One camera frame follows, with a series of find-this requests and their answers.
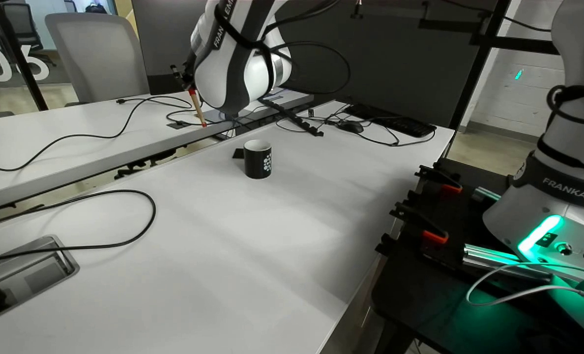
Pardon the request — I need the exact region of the white cable loop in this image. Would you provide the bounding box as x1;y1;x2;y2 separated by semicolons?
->
463;260;584;312

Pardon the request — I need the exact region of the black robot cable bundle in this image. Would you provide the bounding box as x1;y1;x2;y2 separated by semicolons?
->
544;79;584;129

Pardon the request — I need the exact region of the orange-handled black clamp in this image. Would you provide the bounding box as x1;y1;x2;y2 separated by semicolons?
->
373;231;404;262
388;201;451;251
412;164;467;201

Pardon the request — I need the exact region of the long black desk cable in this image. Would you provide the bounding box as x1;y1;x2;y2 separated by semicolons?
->
0;95;204;176

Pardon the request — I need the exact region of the grey table cable port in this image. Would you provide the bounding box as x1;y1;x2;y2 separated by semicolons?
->
0;235;82;331

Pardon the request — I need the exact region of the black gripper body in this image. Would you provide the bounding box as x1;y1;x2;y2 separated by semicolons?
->
168;54;200;83

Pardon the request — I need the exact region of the thin black cable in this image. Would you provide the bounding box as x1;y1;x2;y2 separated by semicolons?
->
320;107;438;150

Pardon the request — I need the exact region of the black office chair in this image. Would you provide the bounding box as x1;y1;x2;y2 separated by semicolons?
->
0;0;44;54

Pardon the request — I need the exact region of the grey office chair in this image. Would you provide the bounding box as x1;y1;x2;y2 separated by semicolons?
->
42;13;152;107

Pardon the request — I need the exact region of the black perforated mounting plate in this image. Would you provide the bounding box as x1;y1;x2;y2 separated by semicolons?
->
371;156;584;354

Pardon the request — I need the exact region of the black mug white interior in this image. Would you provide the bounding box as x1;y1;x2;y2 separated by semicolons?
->
241;138;272;182

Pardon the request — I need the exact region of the black slanted pole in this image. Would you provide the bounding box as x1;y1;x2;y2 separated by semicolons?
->
0;0;50;115

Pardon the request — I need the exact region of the large dark monitor panel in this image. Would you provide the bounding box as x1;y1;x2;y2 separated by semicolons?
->
282;0;502;131

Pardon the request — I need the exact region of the black metal frame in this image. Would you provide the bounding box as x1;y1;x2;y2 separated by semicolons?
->
418;0;567;133

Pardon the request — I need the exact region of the black looped table cable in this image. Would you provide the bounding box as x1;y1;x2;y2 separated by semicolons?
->
0;190;158;266

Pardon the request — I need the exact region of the black monitor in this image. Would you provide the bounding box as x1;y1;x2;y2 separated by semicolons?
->
129;0;206;79

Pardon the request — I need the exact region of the grey monitor stand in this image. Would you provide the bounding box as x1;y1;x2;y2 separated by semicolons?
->
194;107;241;129

